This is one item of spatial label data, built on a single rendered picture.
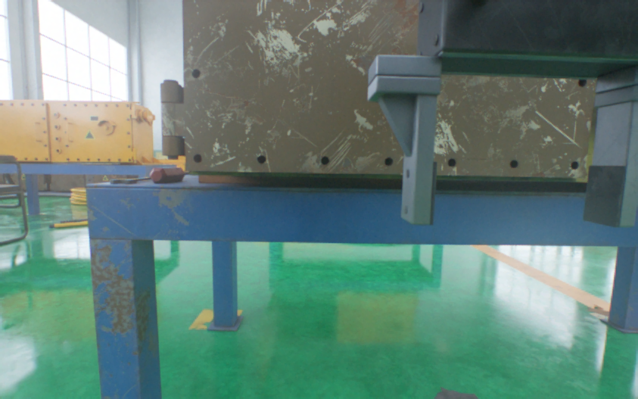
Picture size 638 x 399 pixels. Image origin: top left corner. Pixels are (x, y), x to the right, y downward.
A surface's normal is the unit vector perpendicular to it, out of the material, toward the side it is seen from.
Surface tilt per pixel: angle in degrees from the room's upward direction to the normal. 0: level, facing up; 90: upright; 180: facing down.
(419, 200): 90
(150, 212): 90
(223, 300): 90
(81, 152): 90
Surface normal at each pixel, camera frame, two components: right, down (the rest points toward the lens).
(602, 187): -1.00, -0.01
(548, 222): 0.00, 0.11
